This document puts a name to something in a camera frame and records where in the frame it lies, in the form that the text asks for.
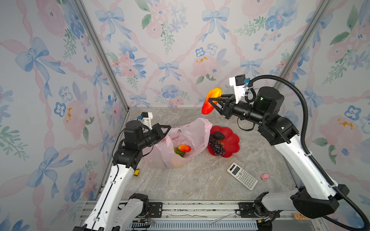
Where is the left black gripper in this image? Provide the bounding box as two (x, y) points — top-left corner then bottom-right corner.
(137, 124), (171, 152)

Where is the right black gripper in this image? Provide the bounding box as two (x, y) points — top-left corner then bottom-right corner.
(209, 95), (267, 130)

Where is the orange red chili pepper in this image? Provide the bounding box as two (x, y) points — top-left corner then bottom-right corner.
(201, 88), (223, 115)

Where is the green yellow cucumber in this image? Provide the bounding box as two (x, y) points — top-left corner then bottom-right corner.
(173, 147), (186, 158)

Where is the pink plastic bag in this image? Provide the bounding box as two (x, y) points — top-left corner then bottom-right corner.
(144, 118), (213, 169)

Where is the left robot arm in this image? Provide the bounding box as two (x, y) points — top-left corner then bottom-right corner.
(74, 120), (171, 231)

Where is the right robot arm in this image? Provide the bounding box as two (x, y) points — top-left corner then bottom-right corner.
(202, 87), (341, 218)

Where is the dark avocado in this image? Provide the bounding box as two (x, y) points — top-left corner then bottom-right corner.
(212, 131), (225, 141)

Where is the red flower-shaped plate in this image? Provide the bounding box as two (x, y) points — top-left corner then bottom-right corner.
(207, 126), (241, 158)

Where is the dark purple grape bunch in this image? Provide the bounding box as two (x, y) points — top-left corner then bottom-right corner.
(208, 134), (225, 157)

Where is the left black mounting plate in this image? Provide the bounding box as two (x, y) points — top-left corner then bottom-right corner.
(146, 202), (163, 218)

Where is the black mounting plate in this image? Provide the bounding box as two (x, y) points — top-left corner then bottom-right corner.
(235, 202), (280, 219)
(146, 202), (163, 218)

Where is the white scientific calculator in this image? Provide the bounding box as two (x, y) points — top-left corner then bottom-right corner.
(227, 162), (258, 191)

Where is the small pink toy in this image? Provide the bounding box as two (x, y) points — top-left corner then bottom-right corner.
(261, 173), (270, 181)

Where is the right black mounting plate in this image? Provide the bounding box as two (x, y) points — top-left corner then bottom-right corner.
(235, 202), (280, 219)

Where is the small wooden block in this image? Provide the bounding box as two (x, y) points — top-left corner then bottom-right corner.
(293, 213), (305, 220)

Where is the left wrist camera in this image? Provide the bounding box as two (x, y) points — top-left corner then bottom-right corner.
(137, 112), (153, 130)

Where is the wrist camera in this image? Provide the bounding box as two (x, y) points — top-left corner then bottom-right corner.
(229, 74), (251, 104)
(137, 112), (153, 130)

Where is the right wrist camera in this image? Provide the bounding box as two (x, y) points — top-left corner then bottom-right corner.
(229, 74), (251, 104)

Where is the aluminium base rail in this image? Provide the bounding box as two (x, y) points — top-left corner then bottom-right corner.
(76, 200), (329, 231)

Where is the right corner aluminium post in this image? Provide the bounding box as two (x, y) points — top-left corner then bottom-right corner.
(279, 0), (332, 80)

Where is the corner aluminium post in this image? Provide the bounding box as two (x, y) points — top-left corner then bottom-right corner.
(71, 0), (129, 113)
(279, 0), (332, 80)

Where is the left corner aluminium post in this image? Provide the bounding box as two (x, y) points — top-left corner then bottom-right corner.
(71, 0), (129, 113)

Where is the black corrugated cable conduit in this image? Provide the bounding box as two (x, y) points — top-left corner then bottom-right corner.
(247, 74), (370, 231)

